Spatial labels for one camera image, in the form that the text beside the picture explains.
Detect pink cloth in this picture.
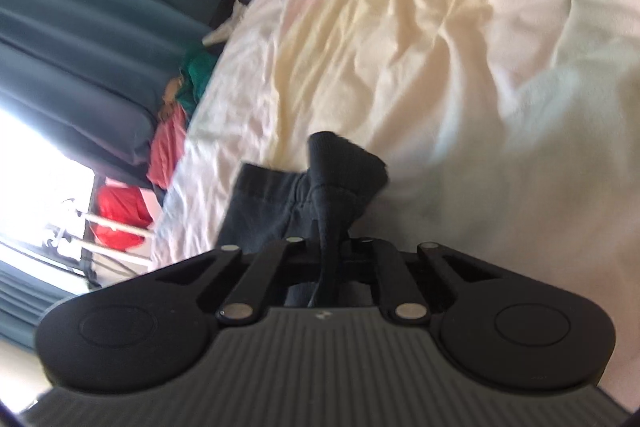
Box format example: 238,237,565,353
146,103,194,188

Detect window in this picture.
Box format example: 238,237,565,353
0,106,97,269

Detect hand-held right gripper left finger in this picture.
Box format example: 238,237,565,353
150,235,321,325

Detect pastel bed sheet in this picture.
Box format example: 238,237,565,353
149,0,640,358

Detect black pants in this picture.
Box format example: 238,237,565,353
215,132,391,310

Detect red cloth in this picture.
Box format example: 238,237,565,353
94,185,154,251

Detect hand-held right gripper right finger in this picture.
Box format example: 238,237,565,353
349,235,504,325

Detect white drying rack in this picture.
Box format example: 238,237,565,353
47,206,157,269

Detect green cloth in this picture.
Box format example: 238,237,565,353
176,44,224,118

